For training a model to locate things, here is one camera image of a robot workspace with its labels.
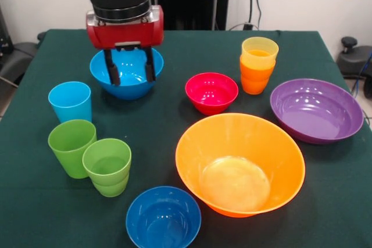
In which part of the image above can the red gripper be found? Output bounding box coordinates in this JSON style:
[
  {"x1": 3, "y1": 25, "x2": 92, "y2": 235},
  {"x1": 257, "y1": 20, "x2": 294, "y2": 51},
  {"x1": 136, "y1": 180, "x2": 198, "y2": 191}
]
[{"x1": 85, "y1": 5, "x2": 165, "y2": 87}]

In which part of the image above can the orange cup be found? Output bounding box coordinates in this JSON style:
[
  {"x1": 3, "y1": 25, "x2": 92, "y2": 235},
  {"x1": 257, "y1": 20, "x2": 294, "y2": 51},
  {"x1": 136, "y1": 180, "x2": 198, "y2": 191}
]
[
  {"x1": 239, "y1": 55, "x2": 277, "y2": 82},
  {"x1": 241, "y1": 76, "x2": 270, "y2": 96}
]

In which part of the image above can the yellow translucent cup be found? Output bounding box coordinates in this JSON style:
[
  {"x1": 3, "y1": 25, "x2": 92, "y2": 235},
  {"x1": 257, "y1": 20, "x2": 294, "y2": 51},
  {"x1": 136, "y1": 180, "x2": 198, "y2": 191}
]
[{"x1": 241, "y1": 37, "x2": 280, "y2": 70}]

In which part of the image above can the light blue bowl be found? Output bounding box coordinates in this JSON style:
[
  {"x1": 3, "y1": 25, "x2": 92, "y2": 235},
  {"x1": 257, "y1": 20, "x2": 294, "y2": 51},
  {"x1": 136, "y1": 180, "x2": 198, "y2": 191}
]
[{"x1": 89, "y1": 46, "x2": 164, "y2": 101}]

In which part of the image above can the dark green tablecloth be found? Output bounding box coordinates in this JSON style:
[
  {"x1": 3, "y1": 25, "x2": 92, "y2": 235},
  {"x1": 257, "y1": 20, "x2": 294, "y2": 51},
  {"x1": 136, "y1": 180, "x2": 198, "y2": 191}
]
[{"x1": 0, "y1": 28, "x2": 372, "y2": 248}]

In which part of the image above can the light blue cup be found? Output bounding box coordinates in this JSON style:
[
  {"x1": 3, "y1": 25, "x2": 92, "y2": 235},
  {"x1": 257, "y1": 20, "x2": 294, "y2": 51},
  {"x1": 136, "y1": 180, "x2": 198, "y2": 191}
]
[{"x1": 48, "y1": 81, "x2": 93, "y2": 124}]

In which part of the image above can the pink-red small bowl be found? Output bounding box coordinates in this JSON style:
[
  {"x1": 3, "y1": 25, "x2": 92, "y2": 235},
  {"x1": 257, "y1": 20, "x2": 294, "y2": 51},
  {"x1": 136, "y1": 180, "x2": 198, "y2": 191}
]
[{"x1": 185, "y1": 72, "x2": 239, "y2": 116}]

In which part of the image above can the light green cup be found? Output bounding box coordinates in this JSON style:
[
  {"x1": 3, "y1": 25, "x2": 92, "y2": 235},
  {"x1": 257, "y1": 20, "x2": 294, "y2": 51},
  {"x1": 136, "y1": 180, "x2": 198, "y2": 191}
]
[
  {"x1": 91, "y1": 172, "x2": 130, "y2": 198},
  {"x1": 81, "y1": 138, "x2": 132, "y2": 186}
]

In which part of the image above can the large orange bowl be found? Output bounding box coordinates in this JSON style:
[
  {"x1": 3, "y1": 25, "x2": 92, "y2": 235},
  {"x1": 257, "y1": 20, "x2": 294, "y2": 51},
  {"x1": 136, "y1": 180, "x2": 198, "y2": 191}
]
[{"x1": 175, "y1": 113, "x2": 306, "y2": 218}]

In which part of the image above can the dark blue small bowl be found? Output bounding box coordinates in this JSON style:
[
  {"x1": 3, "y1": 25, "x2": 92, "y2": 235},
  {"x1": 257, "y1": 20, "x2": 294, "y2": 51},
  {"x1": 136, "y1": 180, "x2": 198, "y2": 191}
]
[{"x1": 125, "y1": 185, "x2": 202, "y2": 248}]

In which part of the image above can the purple bowl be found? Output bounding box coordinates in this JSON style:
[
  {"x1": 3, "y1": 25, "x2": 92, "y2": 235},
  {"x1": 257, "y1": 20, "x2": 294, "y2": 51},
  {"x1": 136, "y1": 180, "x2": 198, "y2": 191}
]
[{"x1": 269, "y1": 78, "x2": 364, "y2": 145}]

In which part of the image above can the black pedestal base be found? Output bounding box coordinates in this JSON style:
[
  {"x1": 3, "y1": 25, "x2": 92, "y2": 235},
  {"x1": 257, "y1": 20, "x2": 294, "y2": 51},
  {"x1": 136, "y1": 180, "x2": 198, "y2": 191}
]
[
  {"x1": 336, "y1": 36, "x2": 372, "y2": 99},
  {"x1": 0, "y1": 3, "x2": 40, "y2": 86}
]

